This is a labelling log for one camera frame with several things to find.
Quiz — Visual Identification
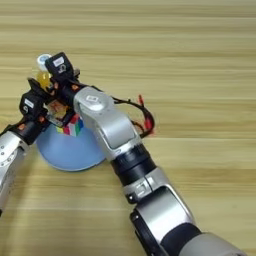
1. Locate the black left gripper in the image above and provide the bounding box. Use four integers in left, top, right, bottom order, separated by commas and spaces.
5, 110, 77, 146

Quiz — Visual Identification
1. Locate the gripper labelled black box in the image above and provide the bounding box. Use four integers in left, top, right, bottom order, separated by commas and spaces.
44, 51, 75, 80
18, 92, 45, 118

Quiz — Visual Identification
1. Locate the red and black marker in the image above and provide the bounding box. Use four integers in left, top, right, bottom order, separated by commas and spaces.
137, 94, 156, 137

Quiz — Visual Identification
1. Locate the right gripper labelled black box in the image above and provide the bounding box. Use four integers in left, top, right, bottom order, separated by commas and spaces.
44, 51, 75, 80

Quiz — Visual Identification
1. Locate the round blue plate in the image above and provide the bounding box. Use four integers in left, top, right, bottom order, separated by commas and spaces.
35, 123, 108, 173

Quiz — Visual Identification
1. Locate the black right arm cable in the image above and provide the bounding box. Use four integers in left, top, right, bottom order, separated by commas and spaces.
111, 95, 156, 138

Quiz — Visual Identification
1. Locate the multicoloured puzzle cube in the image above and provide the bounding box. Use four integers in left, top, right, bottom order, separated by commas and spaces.
54, 113, 85, 138

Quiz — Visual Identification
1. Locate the left gripper labelled black box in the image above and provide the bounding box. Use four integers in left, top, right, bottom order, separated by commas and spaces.
18, 92, 45, 118

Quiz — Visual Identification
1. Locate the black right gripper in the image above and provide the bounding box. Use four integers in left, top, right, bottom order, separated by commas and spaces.
26, 67, 90, 108

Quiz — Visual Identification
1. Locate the orange juice bottle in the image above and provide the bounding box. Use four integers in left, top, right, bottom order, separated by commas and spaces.
34, 53, 70, 122

